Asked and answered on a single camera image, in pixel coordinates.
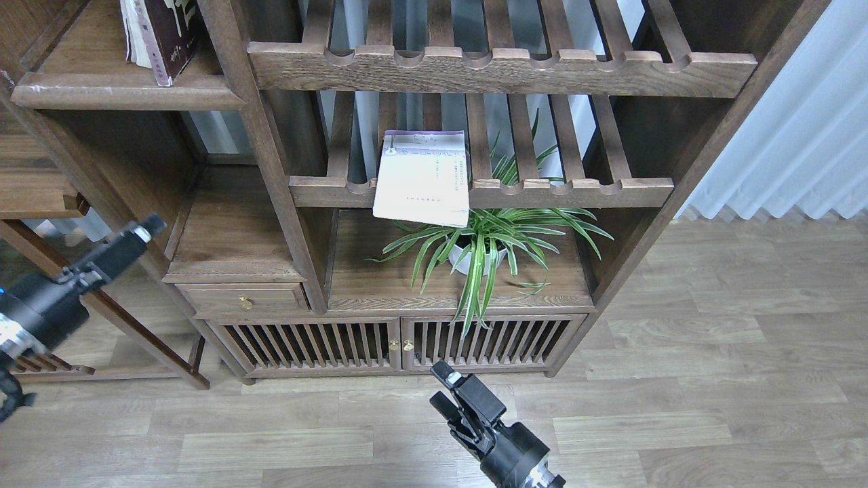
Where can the brass drawer knob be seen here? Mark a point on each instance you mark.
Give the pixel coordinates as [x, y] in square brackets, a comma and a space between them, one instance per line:
[245, 302]

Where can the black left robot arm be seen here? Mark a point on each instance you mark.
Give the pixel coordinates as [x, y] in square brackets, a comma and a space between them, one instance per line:
[14, 397]

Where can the wooden side rack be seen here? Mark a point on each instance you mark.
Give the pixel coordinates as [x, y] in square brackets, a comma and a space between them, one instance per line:
[32, 187]

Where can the red paperback book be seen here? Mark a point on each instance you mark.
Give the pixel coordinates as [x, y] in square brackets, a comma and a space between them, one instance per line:
[136, 49]

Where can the white plant pot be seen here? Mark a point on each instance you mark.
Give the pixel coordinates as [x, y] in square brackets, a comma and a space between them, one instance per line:
[462, 257]

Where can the maroon book white characters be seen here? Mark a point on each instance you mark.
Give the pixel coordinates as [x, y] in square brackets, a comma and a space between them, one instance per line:
[171, 31]

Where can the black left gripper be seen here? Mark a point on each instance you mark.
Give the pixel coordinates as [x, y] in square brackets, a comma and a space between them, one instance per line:
[39, 313]

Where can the dark wooden bookshelf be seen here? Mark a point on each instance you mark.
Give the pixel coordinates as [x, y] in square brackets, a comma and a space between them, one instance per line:
[262, 156]

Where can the white purple book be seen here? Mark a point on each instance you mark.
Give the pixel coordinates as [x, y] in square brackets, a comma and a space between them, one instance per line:
[423, 177]

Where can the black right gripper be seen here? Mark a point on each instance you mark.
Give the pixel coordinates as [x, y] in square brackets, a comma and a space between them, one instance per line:
[510, 456]

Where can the green spider plant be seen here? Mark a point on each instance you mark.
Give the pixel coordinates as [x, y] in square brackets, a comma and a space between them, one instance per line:
[520, 230]

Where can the white pleated curtain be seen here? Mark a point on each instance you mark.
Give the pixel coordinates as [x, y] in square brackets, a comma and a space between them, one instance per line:
[803, 149]

